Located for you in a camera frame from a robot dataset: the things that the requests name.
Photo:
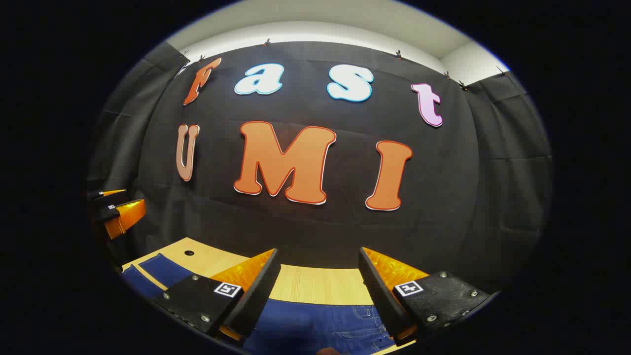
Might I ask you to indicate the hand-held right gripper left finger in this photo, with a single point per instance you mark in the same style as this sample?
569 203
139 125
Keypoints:
259 301

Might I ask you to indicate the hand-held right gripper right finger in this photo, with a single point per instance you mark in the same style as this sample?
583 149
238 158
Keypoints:
382 301

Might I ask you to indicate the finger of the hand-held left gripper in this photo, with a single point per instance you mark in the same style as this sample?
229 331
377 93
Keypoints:
123 219
98 194

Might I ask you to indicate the blue jeans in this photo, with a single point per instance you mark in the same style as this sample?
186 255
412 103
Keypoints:
315 325

